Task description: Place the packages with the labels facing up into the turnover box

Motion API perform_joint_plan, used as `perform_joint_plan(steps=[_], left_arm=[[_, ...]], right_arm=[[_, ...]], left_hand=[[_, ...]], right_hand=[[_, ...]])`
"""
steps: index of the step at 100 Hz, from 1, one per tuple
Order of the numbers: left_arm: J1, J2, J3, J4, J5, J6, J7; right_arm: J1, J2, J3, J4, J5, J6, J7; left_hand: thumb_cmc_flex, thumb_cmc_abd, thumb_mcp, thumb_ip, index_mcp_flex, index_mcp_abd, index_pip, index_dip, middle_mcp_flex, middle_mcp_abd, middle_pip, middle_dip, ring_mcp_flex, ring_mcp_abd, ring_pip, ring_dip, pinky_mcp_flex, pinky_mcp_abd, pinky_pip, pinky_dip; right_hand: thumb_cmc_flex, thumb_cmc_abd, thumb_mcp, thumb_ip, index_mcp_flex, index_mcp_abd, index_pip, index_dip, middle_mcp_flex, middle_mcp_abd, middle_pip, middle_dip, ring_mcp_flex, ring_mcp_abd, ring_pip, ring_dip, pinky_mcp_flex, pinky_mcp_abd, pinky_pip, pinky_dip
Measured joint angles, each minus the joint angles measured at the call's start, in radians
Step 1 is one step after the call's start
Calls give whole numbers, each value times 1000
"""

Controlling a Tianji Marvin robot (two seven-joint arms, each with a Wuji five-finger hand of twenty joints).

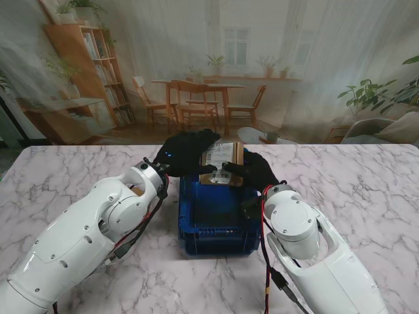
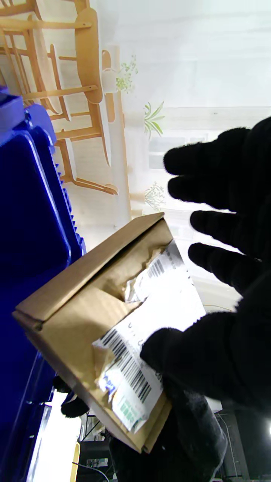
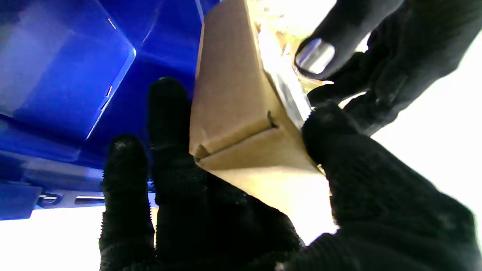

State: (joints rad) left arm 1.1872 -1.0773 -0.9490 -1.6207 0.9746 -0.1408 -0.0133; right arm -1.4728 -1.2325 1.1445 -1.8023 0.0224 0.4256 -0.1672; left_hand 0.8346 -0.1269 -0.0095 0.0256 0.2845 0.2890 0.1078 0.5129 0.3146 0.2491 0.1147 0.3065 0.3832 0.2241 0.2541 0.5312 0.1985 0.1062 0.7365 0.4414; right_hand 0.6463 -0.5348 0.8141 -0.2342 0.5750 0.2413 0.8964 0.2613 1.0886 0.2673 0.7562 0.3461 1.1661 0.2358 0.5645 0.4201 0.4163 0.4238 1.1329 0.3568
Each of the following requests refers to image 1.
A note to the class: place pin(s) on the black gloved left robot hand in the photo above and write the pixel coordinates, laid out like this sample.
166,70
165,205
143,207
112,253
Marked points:
183,153

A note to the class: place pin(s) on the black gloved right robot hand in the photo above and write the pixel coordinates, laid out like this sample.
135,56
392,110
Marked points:
258,173

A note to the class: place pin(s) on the cardboard package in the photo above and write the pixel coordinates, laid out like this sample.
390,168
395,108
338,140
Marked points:
226,152

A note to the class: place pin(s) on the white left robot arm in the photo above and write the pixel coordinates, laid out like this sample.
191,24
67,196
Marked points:
65,248

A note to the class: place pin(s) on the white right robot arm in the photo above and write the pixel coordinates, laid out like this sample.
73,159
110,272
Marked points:
294,229

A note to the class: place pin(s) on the blue plastic turnover box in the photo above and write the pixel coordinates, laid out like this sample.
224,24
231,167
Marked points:
216,209

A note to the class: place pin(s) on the printed room scene backdrop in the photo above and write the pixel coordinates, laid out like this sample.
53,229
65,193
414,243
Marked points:
209,49

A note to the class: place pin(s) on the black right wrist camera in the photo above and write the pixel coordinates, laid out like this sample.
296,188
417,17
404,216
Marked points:
251,207

